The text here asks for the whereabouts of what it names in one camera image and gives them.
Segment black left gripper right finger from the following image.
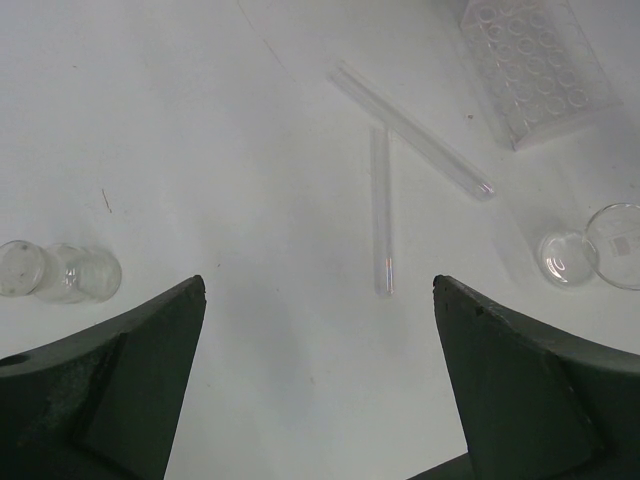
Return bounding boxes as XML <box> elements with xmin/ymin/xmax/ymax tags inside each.
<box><xmin>424</xmin><ymin>275</ymin><xmax>639</xmax><ymax>479</ymax></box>

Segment clear plastic well plate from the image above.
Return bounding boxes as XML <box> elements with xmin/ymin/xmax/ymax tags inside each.
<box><xmin>460</xmin><ymin>1</ymin><xmax>619</xmax><ymax>151</ymax></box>

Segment small clear glass beaker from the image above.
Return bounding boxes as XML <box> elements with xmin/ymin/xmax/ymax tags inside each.
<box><xmin>536</xmin><ymin>203</ymin><xmax>639</xmax><ymax>291</ymax></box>

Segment thin clear test tube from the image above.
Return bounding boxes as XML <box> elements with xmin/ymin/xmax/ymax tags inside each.
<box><xmin>370</xmin><ymin>127</ymin><xmax>394</xmax><ymax>298</ymax></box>

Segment large clear test tube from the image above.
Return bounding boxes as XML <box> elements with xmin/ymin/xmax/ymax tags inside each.
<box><xmin>329</xmin><ymin>62</ymin><xmax>496</xmax><ymax>202</ymax></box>

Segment small glass jar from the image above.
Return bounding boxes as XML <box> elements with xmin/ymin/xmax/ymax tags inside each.
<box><xmin>1</xmin><ymin>240</ymin><xmax>122</xmax><ymax>304</ymax></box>

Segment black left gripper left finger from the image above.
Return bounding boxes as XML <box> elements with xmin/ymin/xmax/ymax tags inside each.
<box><xmin>1</xmin><ymin>275</ymin><xmax>206</xmax><ymax>479</ymax></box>

